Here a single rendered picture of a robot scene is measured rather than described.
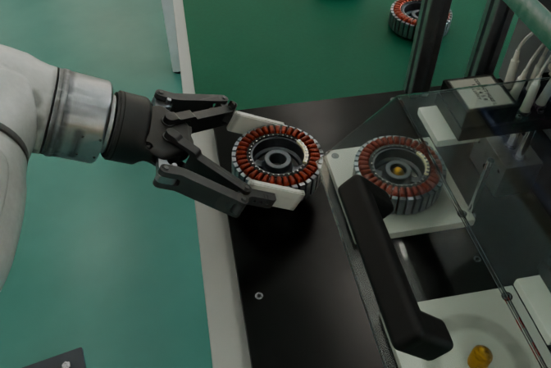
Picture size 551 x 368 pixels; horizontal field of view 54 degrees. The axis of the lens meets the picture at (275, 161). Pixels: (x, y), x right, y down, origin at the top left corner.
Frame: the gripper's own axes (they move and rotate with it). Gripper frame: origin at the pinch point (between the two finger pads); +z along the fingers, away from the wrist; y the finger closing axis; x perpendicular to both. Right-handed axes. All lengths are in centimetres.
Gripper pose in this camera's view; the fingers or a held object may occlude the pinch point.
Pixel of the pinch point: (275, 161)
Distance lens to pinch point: 66.6
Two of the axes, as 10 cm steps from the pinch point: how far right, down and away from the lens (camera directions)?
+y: 1.8, 7.0, -6.9
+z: 8.8, 2.0, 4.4
